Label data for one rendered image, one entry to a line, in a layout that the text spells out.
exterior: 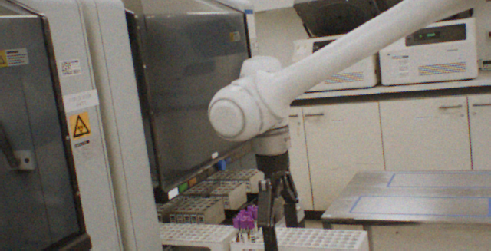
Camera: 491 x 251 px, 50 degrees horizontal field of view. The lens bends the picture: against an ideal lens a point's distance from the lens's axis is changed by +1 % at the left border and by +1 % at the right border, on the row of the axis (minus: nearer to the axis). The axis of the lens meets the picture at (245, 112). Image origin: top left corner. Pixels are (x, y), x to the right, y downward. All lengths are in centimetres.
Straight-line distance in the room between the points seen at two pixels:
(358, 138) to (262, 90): 259
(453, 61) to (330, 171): 105
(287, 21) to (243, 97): 331
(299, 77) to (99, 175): 45
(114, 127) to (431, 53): 251
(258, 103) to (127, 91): 35
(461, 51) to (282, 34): 148
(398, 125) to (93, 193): 260
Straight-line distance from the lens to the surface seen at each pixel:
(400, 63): 340
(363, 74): 344
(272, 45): 428
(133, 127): 119
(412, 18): 105
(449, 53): 337
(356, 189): 167
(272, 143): 113
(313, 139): 360
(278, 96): 96
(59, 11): 106
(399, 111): 343
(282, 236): 124
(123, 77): 118
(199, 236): 132
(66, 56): 106
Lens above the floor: 132
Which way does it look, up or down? 8 degrees down
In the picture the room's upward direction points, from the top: 7 degrees counter-clockwise
